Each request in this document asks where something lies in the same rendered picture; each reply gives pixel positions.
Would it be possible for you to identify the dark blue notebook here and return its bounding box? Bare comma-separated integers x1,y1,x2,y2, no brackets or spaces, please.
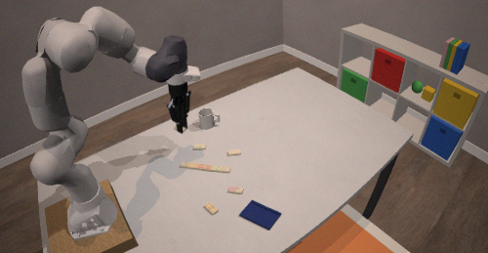
239,200,281,230

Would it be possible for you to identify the grey mug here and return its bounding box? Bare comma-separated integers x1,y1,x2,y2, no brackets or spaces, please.
198,107,220,129

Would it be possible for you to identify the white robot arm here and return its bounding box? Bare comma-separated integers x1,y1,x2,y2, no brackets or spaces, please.
21,6,201,240

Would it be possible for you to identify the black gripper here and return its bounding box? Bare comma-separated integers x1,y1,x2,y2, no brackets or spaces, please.
167,82,191,134

